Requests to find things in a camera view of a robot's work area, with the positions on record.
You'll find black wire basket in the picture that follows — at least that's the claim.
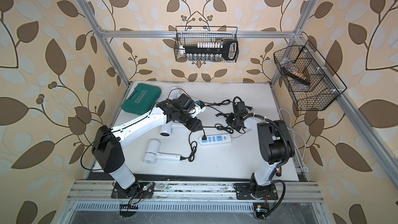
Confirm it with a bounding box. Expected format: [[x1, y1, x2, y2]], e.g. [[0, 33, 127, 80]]
[[174, 26, 239, 63], [273, 40, 347, 111]]

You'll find black white socket set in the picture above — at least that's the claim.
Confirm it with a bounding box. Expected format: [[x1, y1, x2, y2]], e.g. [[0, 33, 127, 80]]
[[175, 39, 239, 62]]

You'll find black brush in basket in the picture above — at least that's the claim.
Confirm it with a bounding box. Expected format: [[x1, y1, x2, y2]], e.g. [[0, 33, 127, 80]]
[[282, 66, 311, 86]]

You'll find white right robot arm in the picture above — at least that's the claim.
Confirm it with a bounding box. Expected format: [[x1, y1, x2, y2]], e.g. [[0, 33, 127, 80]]
[[226, 113, 295, 200]]

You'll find green plastic tool case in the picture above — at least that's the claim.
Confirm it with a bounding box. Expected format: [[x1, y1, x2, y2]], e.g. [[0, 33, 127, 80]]
[[121, 83, 162, 115]]

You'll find white blue power strip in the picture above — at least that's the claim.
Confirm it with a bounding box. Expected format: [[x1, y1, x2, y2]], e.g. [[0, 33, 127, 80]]
[[199, 133, 232, 146]]

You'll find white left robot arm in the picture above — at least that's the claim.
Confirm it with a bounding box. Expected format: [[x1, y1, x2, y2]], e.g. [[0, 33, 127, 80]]
[[89, 94, 205, 190]]

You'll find black dryer power cord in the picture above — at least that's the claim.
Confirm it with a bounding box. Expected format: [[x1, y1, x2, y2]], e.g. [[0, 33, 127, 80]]
[[201, 123, 237, 141]]

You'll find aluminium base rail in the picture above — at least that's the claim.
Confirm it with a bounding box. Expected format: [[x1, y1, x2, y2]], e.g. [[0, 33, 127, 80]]
[[66, 180, 324, 213]]

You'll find black wire basket back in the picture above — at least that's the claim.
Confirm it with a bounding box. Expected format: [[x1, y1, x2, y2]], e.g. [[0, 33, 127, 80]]
[[174, 26, 239, 63]]

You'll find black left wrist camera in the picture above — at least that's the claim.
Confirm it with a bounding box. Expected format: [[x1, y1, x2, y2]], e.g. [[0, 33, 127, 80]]
[[176, 93, 194, 111]]

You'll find black near dryer cord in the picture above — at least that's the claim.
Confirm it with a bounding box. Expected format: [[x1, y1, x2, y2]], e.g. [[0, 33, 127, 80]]
[[180, 132, 198, 162]]

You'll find black wire basket right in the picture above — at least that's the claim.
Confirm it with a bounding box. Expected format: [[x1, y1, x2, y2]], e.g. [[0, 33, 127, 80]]
[[273, 40, 347, 111]]

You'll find black green dryer cord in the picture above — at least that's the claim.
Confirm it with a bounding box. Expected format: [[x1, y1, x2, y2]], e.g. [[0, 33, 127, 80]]
[[205, 105, 231, 119]]

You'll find black far dryer cord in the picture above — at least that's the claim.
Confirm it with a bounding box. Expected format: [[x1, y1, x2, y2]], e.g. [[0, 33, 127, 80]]
[[203, 99, 254, 113]]

